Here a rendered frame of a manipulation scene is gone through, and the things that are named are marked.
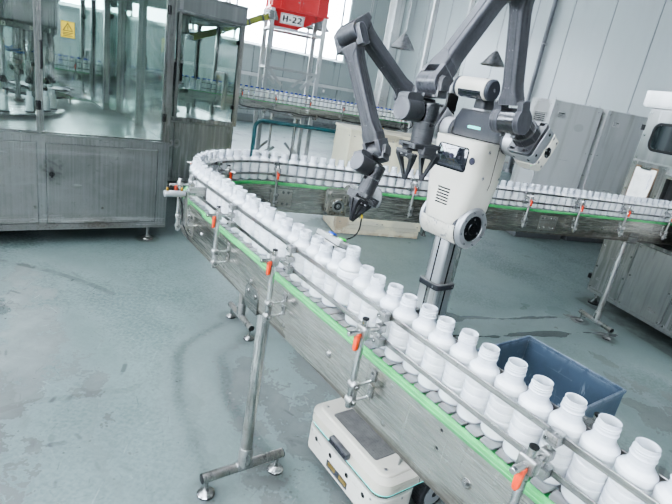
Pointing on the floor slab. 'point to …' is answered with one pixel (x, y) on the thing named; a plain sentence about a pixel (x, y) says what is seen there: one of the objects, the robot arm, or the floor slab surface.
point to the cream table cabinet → (351, 140)
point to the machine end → (645, 282)
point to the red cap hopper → (294, 13)
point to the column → (389, 48)
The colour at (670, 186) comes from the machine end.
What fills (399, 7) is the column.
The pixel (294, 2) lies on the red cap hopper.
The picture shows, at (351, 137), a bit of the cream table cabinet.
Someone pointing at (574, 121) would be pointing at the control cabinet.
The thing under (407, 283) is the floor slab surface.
